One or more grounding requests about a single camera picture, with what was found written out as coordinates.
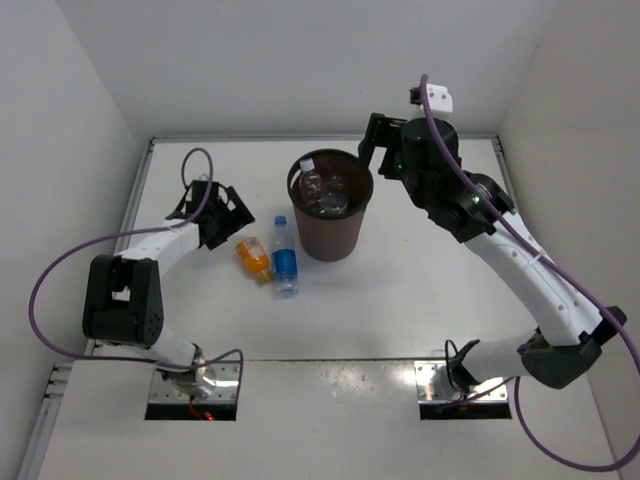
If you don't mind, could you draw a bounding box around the small orange juice bottle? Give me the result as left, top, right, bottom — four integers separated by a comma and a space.
235, 237, 272, 284

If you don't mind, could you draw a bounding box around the clear bottle white label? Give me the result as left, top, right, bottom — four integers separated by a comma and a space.
322, 174, 348, 215

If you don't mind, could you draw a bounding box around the blue label water bottle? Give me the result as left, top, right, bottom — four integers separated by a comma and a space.
272, 215, 299, 299

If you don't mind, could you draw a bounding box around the clear plastic bottle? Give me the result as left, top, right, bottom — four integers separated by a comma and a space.
299, 158, 328, 214

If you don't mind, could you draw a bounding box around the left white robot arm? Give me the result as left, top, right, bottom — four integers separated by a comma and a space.
82, 180, 254, 395

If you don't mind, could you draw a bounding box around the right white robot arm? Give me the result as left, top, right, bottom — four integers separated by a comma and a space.
358, 113, 616, 393

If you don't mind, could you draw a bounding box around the brown plastic waste bin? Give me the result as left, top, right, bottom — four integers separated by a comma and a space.
287, 149, 374, 262

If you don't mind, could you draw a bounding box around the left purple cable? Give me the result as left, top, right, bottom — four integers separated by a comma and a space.
27, 147, 244, 374

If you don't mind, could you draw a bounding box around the purple cable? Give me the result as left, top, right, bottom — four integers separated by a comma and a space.
419, 73, 640, 472
27, 147, 244, 374

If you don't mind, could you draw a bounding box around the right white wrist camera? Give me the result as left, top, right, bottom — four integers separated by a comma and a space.
410, 83, 453, 119

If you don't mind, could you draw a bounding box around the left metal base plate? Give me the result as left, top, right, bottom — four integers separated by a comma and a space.
148, 361, 240, 405

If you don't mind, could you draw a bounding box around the metal base plate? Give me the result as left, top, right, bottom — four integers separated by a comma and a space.
148, 361, 240, 405
414, 359, 508, 406

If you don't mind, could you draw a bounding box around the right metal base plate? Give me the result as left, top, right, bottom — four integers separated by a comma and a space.
414, 359, 508, 406

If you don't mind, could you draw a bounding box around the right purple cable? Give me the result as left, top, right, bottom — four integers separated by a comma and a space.
419, 73, 640, 472

